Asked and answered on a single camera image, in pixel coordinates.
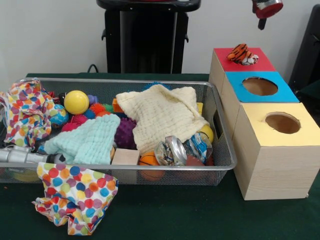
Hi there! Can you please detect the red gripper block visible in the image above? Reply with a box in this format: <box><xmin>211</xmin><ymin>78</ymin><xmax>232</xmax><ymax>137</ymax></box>
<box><xmin>251</xmin><ymin>0</ymin><xmax>284</xmax><ymax>31</ymax></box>

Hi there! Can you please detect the orange striped plush tiger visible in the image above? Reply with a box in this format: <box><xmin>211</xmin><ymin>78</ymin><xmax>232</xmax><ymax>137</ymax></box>
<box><xmin>226</xmin><ymin>43</ymin><xmax>260</xmax><ymax>66</ymax></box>

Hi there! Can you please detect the cream waffle cloth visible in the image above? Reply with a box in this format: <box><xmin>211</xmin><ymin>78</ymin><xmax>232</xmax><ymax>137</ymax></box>
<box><xmin>115</xmin><ymin>84</ymin><xmax>210</xmax><ymax>153</ymax></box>

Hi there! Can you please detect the plain wooden block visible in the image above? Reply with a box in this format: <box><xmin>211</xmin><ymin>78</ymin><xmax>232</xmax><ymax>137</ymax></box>
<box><xmin>111</xmin><ymin>148</ymin><xmax>141</xmax><ymax>166</ymax></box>

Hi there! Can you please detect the mint green waffle cloth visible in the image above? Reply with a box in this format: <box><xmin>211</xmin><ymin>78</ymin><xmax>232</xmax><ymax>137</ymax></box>
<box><xmin>43</xmin><ymin>114</ymin><xmax>121</xmax><ymax>165</ymax></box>

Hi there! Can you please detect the colourful polka dot cloth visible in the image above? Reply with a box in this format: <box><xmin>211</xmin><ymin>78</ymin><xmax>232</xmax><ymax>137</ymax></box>
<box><xmin>32</xmin><ymin>161</ymin><xmax>119</xmax><ymax>236</ymax></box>
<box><xmin>0</xmin><ymin>79</ymin><xmax>60</xmax><ymax>151</ymax></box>

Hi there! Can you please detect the wooden box with three holes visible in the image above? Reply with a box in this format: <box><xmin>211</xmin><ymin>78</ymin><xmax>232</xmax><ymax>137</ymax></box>
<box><xmin>208</xmin><ymin>47</ymin><xmax>320</xmax><ymax>201</ymax></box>

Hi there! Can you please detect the dark green tablecloth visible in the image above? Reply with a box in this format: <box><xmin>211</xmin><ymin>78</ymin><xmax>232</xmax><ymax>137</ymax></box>
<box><xmin>296</xmin><ymin>79</ymin><xmax>320</xmax><ymax>106</ymax></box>
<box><xmin>0</xmin><ymin>72</ymin><xmax>320</xmax><ymax>240</ymax></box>

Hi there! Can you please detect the clear plastic packet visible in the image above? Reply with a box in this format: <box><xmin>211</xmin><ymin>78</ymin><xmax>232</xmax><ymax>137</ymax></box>
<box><xmin>184</xmin><ymin>132</ymin><xmax>214</xmax><ymax>165</ymax></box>

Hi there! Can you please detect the patterned crushed drink can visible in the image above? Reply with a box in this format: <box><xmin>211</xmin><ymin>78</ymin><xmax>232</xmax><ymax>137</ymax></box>
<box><xmin>154</xmin><ymin>136</ymin><xmax>188</xmax><ymax>167</ymax></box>

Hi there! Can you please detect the purple spiky rubber ball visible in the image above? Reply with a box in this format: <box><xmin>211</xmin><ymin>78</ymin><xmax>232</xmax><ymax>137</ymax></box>
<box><xmin>114</xmin><ymin>117</ymin><xmax>138</xmax><ymax>150</ymax></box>

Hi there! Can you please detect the small orange basketball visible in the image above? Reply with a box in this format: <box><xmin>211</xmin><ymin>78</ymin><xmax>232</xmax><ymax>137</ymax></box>
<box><xmin>138</xmin><ymin>152</ymin><xmax>160</xmax><ymax>166</ymax></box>

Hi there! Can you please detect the yellow tennis ball toy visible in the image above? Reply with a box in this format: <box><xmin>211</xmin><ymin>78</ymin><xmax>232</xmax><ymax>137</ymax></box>
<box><xmin>63</xmin><ymin>90</ymin><xmax>90</xmax><ymax>115</ymax></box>

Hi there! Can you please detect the blue patterned ball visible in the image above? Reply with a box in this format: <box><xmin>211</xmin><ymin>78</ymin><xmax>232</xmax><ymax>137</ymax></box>
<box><xmin>49</xmin><ymin>104</ymin><xmax>70</xmax><ymax>130</ymax></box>

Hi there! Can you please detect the silver toy robot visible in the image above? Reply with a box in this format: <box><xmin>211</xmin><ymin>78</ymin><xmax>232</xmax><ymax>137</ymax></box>
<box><xmin>0</xmin><ymin>146</ymin><xmax>48</xmax><ymax>164</ymax></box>

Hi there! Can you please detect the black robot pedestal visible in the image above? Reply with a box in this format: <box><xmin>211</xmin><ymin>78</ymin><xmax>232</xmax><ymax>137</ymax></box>
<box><xmin>96</xmin><ymin>0</ymin><xmax>202</xmax><ymax>74</ymax></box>

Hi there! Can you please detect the shallow wire mesh bin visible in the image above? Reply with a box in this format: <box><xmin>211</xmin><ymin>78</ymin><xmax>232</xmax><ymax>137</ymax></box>
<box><xmin>0</xmin><ymin>77</ymin><xmax>238</xmax><ymax>186</ymax></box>

